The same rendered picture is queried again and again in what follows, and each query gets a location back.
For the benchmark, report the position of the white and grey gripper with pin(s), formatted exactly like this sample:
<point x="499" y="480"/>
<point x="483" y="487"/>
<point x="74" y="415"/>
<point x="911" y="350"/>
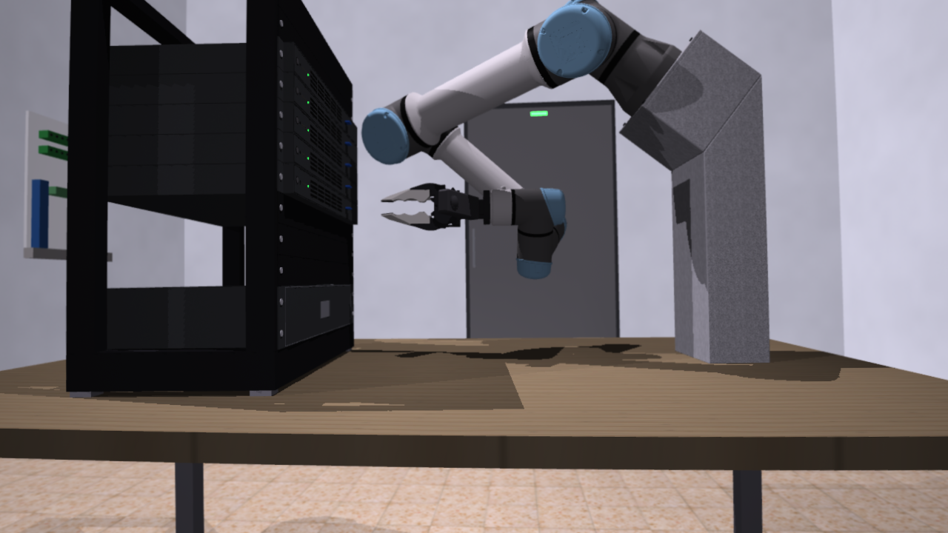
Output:
<point x="422" y="220"/>

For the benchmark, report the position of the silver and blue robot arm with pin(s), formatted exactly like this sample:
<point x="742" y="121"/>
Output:
<point x="573" y="42"/>

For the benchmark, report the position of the black server rack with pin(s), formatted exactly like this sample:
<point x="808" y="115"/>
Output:
<point x="234" y="135"/>

